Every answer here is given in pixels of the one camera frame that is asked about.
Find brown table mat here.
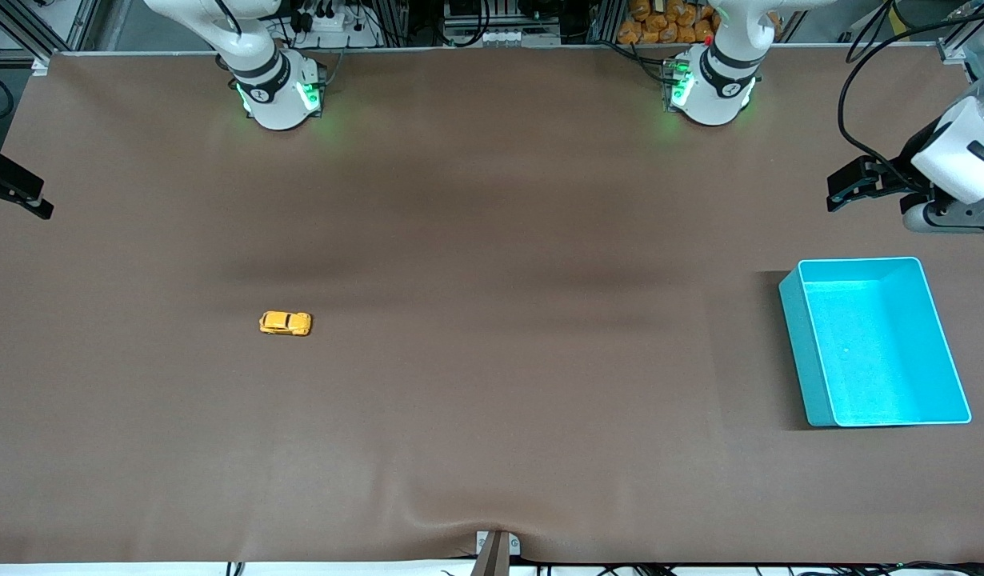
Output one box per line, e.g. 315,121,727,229
0,44,984,565

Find yellow beetle toy car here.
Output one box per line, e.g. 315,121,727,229
258,310,313,337

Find white power strip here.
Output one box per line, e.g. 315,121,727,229
296,4,365,37

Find cyan plastic bin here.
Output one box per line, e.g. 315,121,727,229
778,256,973,429

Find orange packaged snacks pile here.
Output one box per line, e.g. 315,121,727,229
618,0,781,45

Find white connector block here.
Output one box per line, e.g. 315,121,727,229
452,28,561,47

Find aluminium frame rail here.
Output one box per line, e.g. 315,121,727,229
936,0,984,65
0,0,101,74

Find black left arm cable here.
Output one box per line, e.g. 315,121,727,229
838,0,984,173

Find silver table clamp bracket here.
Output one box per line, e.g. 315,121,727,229
476,530,522,576

